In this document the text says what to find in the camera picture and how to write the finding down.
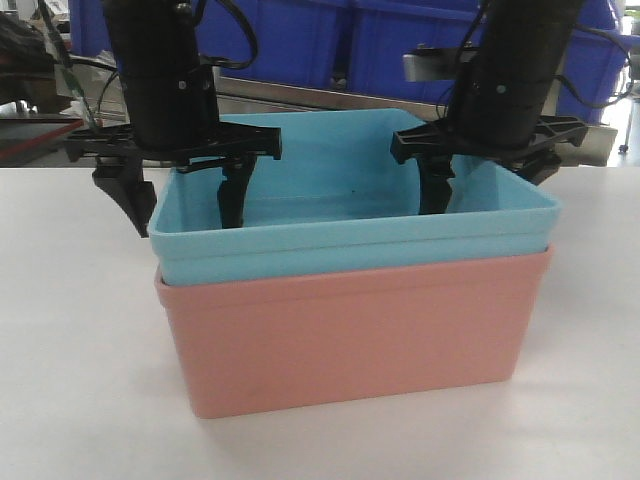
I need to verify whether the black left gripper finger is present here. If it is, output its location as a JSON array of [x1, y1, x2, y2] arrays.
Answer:
[[92, 157, 156, 238], [217, 156, 256, 228]]

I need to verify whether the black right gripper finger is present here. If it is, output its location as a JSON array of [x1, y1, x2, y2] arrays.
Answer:
[[512, 152, 562, 185], [417, 154, 455, 215]]

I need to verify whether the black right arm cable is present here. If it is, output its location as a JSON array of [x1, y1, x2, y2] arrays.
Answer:
[[552, 22, 636, 110]]

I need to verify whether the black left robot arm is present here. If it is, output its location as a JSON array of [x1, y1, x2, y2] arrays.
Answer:
[[65, 1, 282, 237]]

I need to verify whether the blue bin upper left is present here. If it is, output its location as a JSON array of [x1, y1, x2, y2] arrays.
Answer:
[[196, 1, 351, 89]]

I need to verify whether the blue bin far left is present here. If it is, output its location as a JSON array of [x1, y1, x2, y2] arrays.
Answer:
[[68, 0, 112, 57]]

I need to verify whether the stainless steel shelf rack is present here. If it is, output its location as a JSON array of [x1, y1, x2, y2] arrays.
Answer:
[[53, 47, 619, 169]]

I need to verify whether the pink plastic box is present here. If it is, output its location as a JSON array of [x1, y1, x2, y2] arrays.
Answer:
[[155, 251, 552, 419]]

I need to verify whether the blue bin upper right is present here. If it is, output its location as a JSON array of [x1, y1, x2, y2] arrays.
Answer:
[[556, 1, 639, 124]]

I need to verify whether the light blue plastic box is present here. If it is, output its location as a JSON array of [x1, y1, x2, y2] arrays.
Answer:
[[148, 109, 561, 286]]

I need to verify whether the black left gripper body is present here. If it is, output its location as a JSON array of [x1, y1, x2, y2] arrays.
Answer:
[[64, 122, 282, 173]]

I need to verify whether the blue bin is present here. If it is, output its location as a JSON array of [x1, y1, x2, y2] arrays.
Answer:
[[68, 0, 112, 57], [196, 1, 351, 89], [556, 1, 639, 124], [347, 0, 479, 98]]

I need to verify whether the red framed black cart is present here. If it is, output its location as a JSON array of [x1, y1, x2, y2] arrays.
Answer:
[[1, 114, 83, 168]]

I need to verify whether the dark bag at left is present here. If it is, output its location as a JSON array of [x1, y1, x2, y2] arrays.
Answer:
[[1, 12, 58, 113]]

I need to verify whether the blue bin upper middle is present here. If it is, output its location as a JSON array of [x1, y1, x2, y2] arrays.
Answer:
[[347, 0, 479, 98]]

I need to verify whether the cardboard box far background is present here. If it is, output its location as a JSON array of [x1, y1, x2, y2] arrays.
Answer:
[[30, 0, 70, 26]]

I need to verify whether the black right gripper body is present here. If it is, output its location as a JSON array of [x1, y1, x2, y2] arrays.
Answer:
[[390, 115, 586, 173]]

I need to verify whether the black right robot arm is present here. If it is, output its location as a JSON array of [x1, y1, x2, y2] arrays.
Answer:
[[391, 1, 587, 215]]

